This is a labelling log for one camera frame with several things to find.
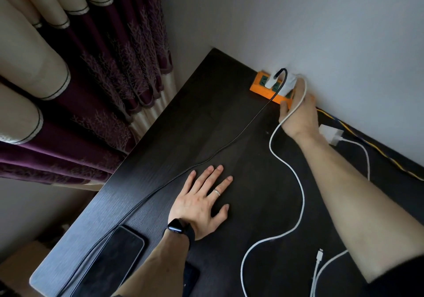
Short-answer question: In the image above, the person's right hand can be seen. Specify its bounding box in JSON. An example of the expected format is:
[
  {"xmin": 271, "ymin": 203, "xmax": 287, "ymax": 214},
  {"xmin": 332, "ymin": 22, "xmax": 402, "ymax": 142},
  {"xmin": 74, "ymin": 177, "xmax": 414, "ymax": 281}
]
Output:
[{"xmin": 278, "ymin": 77, "xmax": 321, "ymax": 142}]

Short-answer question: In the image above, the person's left hand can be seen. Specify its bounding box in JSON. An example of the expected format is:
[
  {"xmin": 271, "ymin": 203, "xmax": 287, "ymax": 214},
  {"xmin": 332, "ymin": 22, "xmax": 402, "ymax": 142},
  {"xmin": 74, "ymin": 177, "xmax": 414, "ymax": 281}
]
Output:
[{"xmin": 168, "ymin": 164, "xmax": 234, "ymax": 241}]

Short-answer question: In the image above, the person's left forearm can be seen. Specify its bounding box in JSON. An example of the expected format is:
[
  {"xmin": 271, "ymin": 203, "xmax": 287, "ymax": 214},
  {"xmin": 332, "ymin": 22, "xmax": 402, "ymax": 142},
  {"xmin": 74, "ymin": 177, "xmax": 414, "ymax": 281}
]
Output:
[{"xmin": 112, "ymin": 231, "xmax": 191, "ymax": 297}]

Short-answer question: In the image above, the person's right forearm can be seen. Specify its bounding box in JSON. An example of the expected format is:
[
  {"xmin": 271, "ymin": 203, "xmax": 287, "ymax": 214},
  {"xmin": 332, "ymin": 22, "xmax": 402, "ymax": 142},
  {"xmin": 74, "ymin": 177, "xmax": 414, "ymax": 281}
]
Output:
[{"xmin": 297, "ymin": 134, "xmax": 424, "ymax": 283}]

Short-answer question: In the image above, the orange power strip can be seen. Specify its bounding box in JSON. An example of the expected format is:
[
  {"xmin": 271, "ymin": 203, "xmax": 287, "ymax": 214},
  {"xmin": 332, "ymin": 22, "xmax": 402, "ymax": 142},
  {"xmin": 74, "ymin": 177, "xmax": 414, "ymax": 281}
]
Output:
[{"xmin": 249, "ymin": 71, "xmax": 296, "ymax": 109}]

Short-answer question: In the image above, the black smartwatch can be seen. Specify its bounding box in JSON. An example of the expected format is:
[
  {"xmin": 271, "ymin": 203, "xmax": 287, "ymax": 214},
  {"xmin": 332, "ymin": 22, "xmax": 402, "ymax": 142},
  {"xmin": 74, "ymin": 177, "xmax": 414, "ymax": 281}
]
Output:
[{"xmin": 164, "ymin": 218, "xmax": 196, "ymax": 249}]

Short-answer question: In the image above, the small dark smartphone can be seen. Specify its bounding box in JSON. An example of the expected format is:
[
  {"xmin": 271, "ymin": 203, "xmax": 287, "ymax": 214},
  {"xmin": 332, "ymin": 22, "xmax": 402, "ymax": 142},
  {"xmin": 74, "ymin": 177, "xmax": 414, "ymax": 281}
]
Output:
[{"xmin": 181, "ymin": 262, "xmax": 201, "ymax": 297}]

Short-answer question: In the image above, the large black smartphone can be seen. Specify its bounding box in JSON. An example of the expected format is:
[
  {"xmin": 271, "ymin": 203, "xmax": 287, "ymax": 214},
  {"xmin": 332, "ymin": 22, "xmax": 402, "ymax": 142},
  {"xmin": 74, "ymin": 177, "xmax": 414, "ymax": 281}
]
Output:
[{"xmin": 70, "ymin": 225, "xmax": 146, "ymax": 297}]

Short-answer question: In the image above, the purple and beige curtain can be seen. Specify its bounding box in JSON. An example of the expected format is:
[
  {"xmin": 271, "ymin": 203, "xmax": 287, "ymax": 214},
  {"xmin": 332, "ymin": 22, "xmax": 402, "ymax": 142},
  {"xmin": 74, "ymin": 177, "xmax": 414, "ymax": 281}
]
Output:
[{"xmin": 0, "ymin": 0, "xmax": 178, "ymax": 192}]

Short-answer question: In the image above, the black braided charging cable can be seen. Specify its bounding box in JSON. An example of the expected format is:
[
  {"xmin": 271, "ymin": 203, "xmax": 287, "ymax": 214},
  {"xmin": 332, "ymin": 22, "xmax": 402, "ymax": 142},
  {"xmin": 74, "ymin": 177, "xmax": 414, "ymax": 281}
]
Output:
[{"xmin": 55, "ymin": 68, "xmax": 289, "ymax": 297}]

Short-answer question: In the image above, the long white charging cable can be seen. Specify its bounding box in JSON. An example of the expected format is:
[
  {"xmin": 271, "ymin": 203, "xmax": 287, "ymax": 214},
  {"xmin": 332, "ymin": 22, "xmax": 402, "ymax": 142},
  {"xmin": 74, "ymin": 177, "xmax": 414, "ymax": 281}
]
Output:
[{"xmin": 240, "ymin": 77, "xmax": 309, "ymax": 297}]

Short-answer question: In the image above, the white cable with connector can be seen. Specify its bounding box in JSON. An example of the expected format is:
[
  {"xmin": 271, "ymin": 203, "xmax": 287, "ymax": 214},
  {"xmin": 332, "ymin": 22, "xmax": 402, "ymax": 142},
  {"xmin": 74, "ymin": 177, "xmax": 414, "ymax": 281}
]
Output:
[{"xmin": 309, "ymin": 137, "xmax": 371, "ymax": 297}]

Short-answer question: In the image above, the yellow and blue power cord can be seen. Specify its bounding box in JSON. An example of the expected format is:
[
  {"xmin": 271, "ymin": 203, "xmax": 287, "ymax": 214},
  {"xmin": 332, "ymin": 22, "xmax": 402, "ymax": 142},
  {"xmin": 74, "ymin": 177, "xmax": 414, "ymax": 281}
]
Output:
[{"xmin": 316, "ymin": 107, "xmax": 424, "ymax": 182}]

